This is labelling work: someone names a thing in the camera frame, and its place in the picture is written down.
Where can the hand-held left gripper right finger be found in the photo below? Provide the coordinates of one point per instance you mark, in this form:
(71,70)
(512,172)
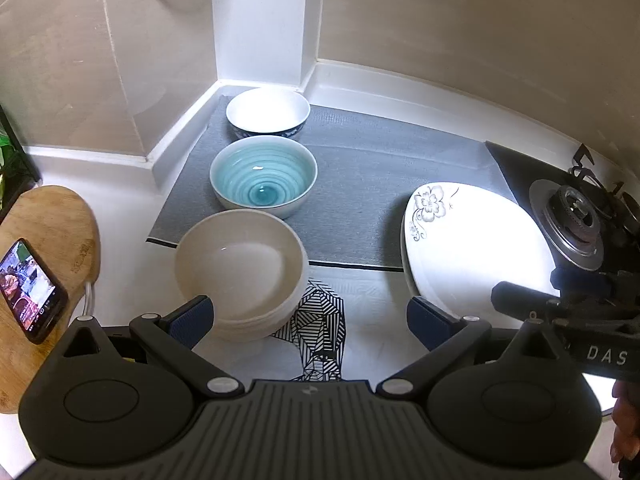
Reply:
(427,324)

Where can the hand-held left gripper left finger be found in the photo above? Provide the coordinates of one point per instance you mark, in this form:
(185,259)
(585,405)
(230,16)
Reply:
(192,322)

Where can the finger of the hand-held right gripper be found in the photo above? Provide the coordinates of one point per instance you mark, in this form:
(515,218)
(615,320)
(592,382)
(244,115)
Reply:
(525,302)

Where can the cream bowl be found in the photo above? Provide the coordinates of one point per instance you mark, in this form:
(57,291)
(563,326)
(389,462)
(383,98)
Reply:
(240,265)

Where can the white floral plate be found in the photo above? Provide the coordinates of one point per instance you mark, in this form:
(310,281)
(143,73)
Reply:
(475,245)

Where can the teal striped bowl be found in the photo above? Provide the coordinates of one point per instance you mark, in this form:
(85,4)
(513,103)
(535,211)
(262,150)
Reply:
(263,177)

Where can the white bowl with blue pattern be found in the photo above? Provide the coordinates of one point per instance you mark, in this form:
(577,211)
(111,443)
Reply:
(267,107)

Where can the person's right hand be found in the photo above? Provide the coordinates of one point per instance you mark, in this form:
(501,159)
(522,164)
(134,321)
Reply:
(627,420)

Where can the metal stove burner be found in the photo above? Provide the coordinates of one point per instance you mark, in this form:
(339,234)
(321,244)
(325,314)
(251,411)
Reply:
(570,225)

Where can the black gas stove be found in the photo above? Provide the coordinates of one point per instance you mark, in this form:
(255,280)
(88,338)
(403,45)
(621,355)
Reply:
(515,170)

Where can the black pan support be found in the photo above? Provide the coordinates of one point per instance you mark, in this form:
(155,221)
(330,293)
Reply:
(607,190)

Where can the grey printed drying mat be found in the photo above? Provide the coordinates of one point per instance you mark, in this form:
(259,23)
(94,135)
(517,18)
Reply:
(360,185)

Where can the black smartphone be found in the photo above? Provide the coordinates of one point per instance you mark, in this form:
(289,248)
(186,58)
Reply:
(27,290)

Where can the wooden cutting board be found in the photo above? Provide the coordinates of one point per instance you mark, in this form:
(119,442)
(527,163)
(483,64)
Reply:
(55,225)

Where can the dark green container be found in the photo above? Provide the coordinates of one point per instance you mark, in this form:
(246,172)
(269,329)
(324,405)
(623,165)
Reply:
(12,165)

